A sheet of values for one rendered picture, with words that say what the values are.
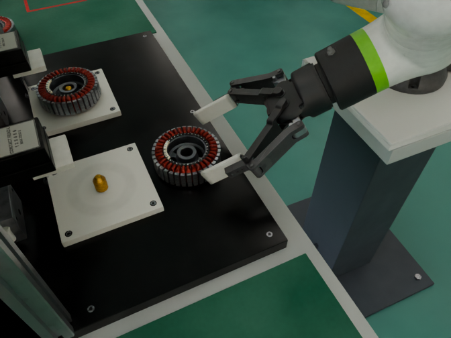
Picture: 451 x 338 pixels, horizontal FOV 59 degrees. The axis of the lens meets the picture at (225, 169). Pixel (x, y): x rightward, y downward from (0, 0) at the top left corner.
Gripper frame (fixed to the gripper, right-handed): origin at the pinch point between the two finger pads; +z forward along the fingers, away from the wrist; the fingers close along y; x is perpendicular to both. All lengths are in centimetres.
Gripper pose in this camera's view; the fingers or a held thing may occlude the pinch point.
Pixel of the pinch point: (207, 143)
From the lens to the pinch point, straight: 64.2
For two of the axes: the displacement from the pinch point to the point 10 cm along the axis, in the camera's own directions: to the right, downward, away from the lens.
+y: -1.3, -7.5, 6.5
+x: -4.9, -5.2, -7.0
